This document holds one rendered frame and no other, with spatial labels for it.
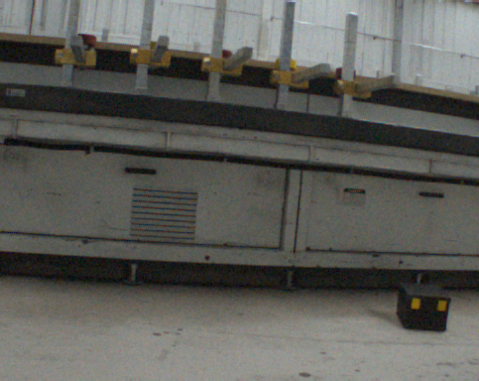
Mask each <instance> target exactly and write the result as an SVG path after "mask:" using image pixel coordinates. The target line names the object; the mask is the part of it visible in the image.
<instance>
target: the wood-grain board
mask: <svg viewBox="0 0 479 381"><path fill-rule="evenodd" d="M2 42H3V43H8V44H12V43H14V44H20V45H24V44H26V45H31V46H34V45H37V46H43V47H47V46H49V47H55V48H65V38H57V37H51V36H49V37H45V36H40V35H38V36H34V35H29V34H28V35H23V34H12V33H1V32H0V43H2ZM139 48H140V46H139V45H126V44H120V43H109V42H103V41H101V42H97V41H96V47H94V48H88V50H90V49H95V50H96V51H98V52H101V51H102V52H108V53H121V54H128V55H130V54H131V50H134V49H139ZM169 52H171V59H172V60H173V59H179V60H185V61H192V62H198V63H199V62H201V61H202V58H203V57H206V58H210V54H207V53H201V52H195V51H191V52H188V51H182V50H175V49H169ZM242 66H243V67H249V68H256V69H262V70H268V71H272V70H278V69H277V68H276V66H275V62H270V61H264V60H247V61H245V62H244V63H242ZM308 68H309V67H307V66H300V65H297V68H296V69H295V70H291V71H292V72H300V71H301V70H304V69H308ZM335 74H336V71H332V70H331V71H330V73H329V74H326V75H324V76H321V77H322V78H328V79H334V80H336V79H337V80H341V79H339V78H337V77H335ZM376 79H378V78H376V77H370V76H364V75H357V74H356V77H355V78H354V79H353V81H354V82H361V83H363V81H364V80H366V81H370V80H376ZM386 89H392V90H398V91H404V92H410V93H416V94H422V95H429V96H434V97H440V98H447V99H452V100H459V101H464V102H470V103H475V104H479V96H475V95H470V94H464V93H458V92H452V91H446V90H441V89H436V88H432V87H428V86H423V85H417V84H411V83H405V82H400V85H396V86H393V87H389V88H386Z"/></svg>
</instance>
